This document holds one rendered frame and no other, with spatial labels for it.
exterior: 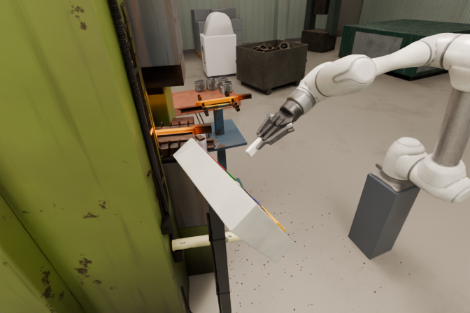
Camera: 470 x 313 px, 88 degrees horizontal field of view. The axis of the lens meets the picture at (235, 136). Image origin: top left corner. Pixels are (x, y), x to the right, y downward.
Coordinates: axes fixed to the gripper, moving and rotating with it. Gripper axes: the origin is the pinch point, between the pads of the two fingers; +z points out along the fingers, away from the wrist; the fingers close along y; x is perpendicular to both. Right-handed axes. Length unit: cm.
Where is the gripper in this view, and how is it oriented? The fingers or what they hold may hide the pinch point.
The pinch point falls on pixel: (254, 147)
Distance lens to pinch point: 84.3
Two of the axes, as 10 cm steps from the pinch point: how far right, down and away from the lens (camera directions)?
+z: -7.1, 6.9, -1.3
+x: -4.5, -5.9, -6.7
